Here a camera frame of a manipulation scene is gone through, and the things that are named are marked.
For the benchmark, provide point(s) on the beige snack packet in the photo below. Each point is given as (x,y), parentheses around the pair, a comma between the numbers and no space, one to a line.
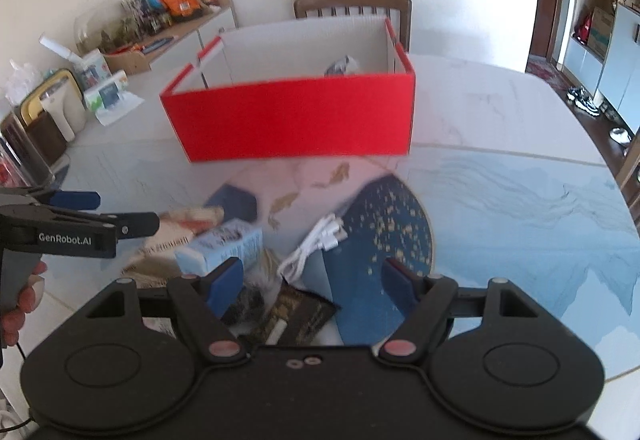
(162,245)

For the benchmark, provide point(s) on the white tube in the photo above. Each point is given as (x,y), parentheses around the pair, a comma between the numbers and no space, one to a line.
(57,47)

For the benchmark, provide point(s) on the white wooden sideboard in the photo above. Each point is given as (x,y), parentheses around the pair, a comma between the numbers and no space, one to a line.
(215,27)

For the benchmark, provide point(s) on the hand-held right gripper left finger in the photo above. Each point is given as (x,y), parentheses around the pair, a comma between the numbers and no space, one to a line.
(226,282)

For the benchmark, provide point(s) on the patterned doormat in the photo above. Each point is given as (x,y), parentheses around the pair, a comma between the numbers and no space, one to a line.
(545,69)

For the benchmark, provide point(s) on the white patterned desktop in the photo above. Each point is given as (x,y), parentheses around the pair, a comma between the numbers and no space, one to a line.
(500,220)

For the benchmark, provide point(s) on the green white box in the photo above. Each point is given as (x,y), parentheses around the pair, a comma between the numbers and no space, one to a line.
(107,95)

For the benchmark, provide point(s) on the white crumpled packet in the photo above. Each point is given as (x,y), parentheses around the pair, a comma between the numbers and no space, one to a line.
(342,66)

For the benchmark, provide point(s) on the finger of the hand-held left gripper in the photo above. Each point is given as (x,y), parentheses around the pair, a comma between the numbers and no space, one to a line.
(75,201)
(139,225)

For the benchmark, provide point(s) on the snack packets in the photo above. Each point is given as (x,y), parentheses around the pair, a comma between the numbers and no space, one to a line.
(220,242)

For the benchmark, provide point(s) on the dark snack packet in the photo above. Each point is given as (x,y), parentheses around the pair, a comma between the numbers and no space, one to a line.
(305,315)

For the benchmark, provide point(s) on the white plastic bag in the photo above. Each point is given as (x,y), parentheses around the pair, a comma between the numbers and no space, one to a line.
(22,80)

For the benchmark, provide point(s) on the blue white box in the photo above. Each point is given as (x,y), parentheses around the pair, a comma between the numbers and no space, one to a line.
(92,67)

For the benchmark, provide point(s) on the clear jar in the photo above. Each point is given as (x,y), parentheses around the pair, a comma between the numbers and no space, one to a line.
(20,160)

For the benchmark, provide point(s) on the large wall cabinet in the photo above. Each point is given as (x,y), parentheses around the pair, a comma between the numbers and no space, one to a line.
(617,60)

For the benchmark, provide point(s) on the red bag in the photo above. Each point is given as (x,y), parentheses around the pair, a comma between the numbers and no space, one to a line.
(582,31)

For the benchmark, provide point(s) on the yellow rimmed container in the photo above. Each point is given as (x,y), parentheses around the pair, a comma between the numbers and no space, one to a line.
(65,82)

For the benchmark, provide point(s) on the dark blue packet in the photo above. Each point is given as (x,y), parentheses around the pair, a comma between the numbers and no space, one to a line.
(235,202)

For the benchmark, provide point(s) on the brown box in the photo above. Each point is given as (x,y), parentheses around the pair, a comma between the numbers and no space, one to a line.
(47,140)

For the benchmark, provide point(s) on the white handheld device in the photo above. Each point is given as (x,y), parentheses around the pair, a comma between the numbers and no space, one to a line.
(57,115)

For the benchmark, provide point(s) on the pair of shoes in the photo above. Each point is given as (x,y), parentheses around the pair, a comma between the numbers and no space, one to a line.
(582,101)

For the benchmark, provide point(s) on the wooden tray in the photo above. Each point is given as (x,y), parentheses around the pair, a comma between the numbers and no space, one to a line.
(130,62)

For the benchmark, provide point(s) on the glass dome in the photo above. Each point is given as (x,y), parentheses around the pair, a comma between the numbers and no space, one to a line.
(97,27)

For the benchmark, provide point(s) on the person's left hand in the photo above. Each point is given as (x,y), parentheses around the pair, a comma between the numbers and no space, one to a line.
(32,295)

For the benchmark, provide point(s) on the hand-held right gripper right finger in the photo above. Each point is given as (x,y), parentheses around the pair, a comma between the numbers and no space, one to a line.
(400,282)

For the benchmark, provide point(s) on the red cardboard box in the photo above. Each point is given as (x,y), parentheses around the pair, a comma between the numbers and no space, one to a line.
(300,120)

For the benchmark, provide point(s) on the speckled brown snack packet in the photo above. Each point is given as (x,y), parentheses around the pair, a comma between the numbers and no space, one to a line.
(262,270)

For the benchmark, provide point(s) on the row of small figurines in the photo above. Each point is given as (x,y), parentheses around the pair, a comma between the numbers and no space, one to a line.
(145,12)

